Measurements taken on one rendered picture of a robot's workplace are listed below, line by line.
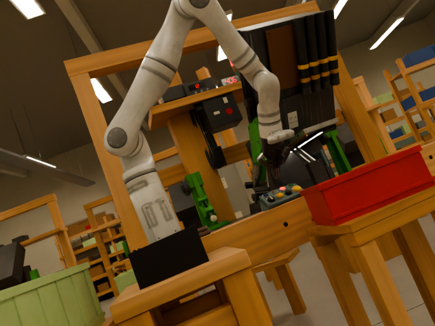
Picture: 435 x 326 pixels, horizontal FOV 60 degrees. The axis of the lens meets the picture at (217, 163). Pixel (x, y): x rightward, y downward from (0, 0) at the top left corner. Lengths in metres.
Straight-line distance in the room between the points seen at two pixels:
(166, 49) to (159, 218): 0.44
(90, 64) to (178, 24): 1.01
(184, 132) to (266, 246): 0.86
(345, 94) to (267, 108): 1.20
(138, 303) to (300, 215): 0.68
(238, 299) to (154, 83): 0.57
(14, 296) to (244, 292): 0.46
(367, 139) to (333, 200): 1.24
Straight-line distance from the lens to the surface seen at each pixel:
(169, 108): 1.82
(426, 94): 6.77
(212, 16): 1.06
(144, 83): 1.01
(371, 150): 2.28
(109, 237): 11.30
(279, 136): 1.15
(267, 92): 1.12
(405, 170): 1.16
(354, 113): 2.29
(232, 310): 0.90
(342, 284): 1.24
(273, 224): 1.28
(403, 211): 1.11
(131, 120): 1.00
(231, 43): 1.08
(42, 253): 12.61
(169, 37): 1.06
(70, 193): 12.33
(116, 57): 2.05
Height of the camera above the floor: 0.94
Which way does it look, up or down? 8 degrees up
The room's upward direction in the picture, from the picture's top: 22 degrees counter-clockwise
